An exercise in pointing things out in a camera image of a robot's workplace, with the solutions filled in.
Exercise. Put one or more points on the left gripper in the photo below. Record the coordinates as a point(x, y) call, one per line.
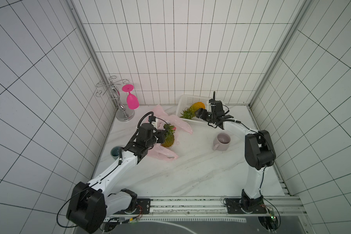
point(160, 133)

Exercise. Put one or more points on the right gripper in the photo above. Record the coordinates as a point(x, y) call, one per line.
point(204, 114)

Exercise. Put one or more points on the green-brown pineapple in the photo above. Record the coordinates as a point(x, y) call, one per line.
point(169, 136)

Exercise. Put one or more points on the pink plastic bag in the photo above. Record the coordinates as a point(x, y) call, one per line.
point(163, 153)

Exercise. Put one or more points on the yellow pineapple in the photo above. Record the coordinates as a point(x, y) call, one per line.
point(190, 112)

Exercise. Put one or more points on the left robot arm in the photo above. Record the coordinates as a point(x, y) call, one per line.
point(92, 202)

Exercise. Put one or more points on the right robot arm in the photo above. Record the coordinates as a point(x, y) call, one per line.
point(259, 151)

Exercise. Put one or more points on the lilac mug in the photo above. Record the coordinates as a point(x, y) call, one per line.
point(221, 142)

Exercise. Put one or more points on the white plastic basket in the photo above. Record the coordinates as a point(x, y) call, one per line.
point(187, 101)

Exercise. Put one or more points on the silver glass rack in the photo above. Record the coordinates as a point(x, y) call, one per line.
point(123, 113)

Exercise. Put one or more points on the pink wine glass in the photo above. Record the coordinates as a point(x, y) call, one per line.
point(132, 100)

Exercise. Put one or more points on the teal cup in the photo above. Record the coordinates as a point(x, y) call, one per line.
point(116, 152)

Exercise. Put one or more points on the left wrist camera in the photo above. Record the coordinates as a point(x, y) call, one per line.
point(153, 120)

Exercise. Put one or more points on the aluminium rail frame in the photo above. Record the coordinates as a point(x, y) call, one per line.
point(271, 211)

